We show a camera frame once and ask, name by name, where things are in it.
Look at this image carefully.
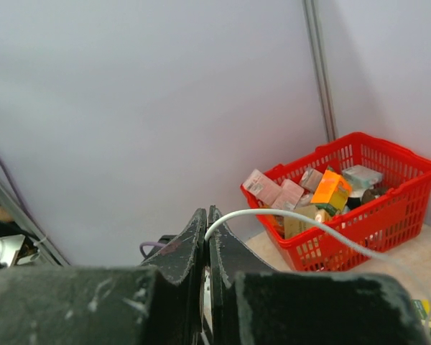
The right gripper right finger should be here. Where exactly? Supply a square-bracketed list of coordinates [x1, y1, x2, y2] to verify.
[208, 224, 431, 344]

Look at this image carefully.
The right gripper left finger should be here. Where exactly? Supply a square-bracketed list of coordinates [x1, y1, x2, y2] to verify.
[0, 208, 207, 344]

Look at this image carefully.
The brown cardboard box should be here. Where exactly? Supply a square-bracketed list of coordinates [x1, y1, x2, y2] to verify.
[284, 205, 318, 239]

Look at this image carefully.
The pink clear box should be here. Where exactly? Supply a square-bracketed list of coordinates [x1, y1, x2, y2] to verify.
[242, 169, 305, 211]

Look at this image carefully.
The orange box in basket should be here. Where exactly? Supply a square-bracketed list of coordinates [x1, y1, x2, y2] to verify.
[311, 170, 352, 216]

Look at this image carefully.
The brown round tape roll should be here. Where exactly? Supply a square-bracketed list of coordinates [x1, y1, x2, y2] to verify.
[361, 187, 389, 205]

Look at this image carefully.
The teal white box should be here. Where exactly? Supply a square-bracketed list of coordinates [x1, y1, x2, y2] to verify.
[342, 165, 383, 189]

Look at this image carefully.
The red plastic shopping basket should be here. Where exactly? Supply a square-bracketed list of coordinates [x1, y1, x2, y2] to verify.
[258, 132, 431, 271]

